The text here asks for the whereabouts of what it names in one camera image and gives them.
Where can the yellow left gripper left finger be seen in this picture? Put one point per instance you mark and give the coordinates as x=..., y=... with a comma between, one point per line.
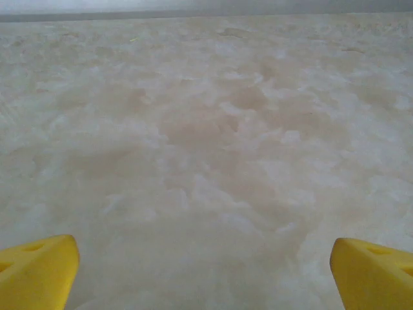
x=35, y=274

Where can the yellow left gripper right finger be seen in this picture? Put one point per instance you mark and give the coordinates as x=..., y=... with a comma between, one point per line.
x=371, y=277

